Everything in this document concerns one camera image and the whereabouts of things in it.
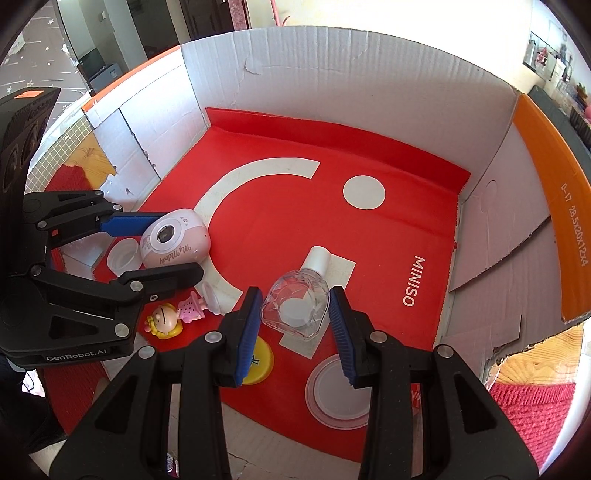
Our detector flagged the yellow cap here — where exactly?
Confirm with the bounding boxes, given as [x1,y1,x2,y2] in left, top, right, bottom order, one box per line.
[243,335,275,386]

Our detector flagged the yellow cartoon figurine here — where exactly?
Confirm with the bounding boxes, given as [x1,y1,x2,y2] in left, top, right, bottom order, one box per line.
[145,304,184,340]

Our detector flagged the orange cardboard box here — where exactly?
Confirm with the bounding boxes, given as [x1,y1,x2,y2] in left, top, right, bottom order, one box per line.
[44,16,591,480]

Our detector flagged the pink round device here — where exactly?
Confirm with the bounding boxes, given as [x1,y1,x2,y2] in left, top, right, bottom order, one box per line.
[140,208,212,269]

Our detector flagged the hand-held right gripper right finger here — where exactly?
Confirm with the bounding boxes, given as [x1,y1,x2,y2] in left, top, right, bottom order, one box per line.
[328,285,541,480]

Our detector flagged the white bottle cap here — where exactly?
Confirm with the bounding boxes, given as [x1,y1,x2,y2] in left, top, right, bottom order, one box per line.
[107,237,140,273]

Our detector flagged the grey cabinet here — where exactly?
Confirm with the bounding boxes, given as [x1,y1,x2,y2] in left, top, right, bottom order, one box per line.
[76,46,123,93]

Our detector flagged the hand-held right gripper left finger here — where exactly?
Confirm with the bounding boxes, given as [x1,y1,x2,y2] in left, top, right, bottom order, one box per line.
[46,285,265,480]

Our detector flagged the red knitted blanket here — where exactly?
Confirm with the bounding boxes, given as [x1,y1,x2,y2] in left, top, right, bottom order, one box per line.
[39,164,578,476]

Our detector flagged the row of toiletries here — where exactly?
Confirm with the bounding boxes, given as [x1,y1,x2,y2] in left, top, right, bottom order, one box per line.
[522,30,591,121]

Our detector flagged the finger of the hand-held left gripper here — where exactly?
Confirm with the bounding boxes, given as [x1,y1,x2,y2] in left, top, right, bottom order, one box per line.
[29,262,206,355]
[22,189,171,251]

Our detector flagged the translucent round lid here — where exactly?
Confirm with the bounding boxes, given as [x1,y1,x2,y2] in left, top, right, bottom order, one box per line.
[305,354,375,431]

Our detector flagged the clear glass perfume bottle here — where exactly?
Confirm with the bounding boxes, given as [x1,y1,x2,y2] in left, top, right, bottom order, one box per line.
[261,246,331,341]

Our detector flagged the dark brown door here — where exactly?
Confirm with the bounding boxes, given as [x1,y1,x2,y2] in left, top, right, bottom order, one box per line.
[124,0,250,56]

